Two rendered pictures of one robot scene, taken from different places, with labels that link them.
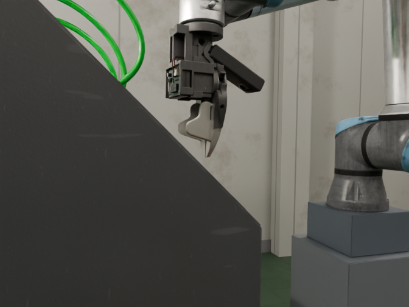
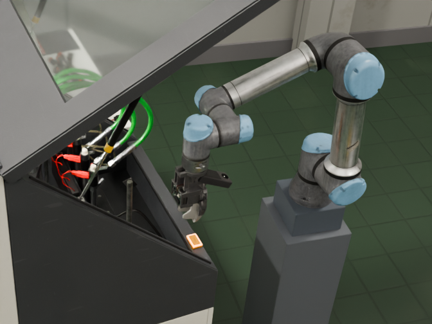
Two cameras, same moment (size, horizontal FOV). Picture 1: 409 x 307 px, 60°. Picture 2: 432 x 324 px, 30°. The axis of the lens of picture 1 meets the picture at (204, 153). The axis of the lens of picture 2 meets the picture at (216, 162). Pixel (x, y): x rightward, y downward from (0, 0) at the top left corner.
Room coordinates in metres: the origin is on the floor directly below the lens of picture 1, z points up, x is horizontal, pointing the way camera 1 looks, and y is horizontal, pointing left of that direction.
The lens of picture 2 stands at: (-1.13, 0.07, 2.65)
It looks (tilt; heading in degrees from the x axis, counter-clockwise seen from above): 39 degrees down; 356
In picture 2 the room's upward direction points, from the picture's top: 6 degrees clockwise
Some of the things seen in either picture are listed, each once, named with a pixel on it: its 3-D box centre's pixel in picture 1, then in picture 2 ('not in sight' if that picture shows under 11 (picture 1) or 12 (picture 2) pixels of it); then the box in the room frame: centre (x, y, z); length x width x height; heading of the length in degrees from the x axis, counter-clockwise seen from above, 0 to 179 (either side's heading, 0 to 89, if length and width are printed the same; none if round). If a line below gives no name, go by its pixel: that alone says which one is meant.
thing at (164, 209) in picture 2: not in sight; (164, 215); (0.80, 0.08, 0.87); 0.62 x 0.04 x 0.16; 25
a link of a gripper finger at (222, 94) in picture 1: (215, 102); (200, 202); (0.58, -0.02, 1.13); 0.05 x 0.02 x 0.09; 25
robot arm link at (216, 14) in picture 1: (202, 16); (195, 160); (0.59, 0.01, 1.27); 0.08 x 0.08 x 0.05
